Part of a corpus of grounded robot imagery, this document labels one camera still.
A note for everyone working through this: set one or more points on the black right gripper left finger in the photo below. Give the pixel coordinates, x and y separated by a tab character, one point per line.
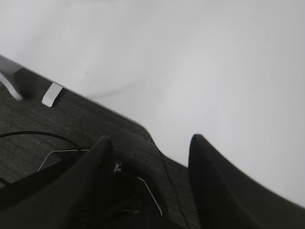
53	206

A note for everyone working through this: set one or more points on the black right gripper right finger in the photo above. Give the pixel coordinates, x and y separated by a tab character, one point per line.
227	198

